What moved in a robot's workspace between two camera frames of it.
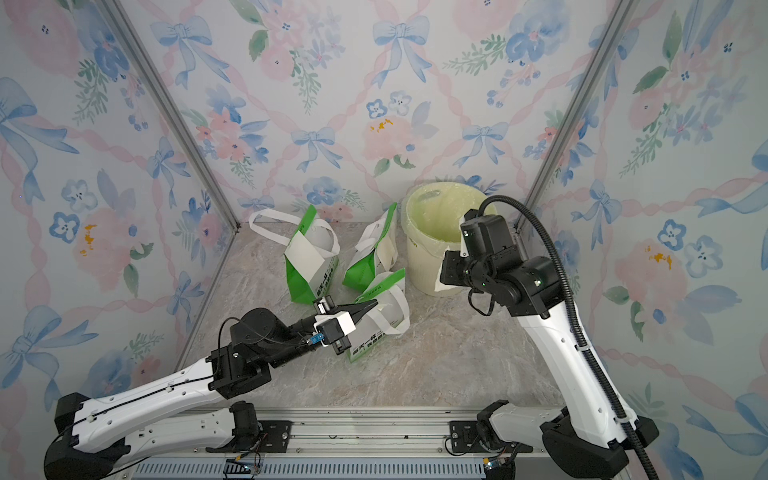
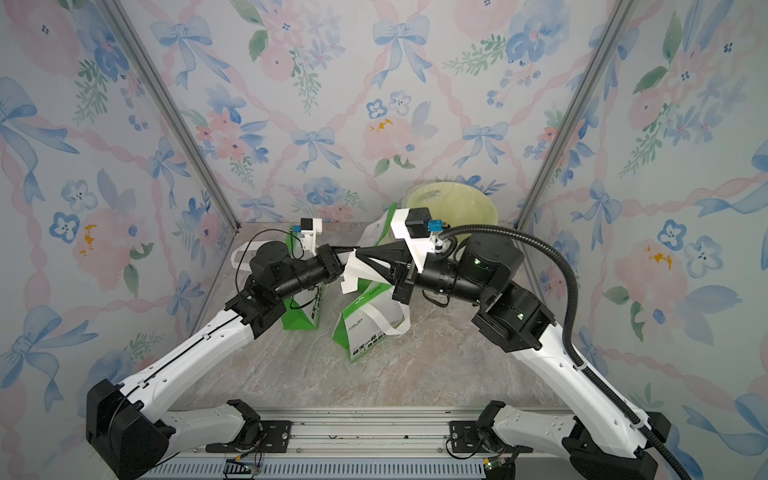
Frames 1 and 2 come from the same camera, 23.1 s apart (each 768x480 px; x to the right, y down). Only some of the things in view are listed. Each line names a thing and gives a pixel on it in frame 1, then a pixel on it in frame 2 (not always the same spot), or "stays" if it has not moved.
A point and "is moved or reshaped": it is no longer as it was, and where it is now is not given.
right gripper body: x=459 y=269 to x=409 y=281
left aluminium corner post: x=143 y=60 stays
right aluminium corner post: x=573 y=116 stays
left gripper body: x=323 y=304 to x=331 y=269
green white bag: x=389 y=316 stays
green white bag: x=283 y=228 is moved or reshaped
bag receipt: x=303 y=257 to x=357 y=268
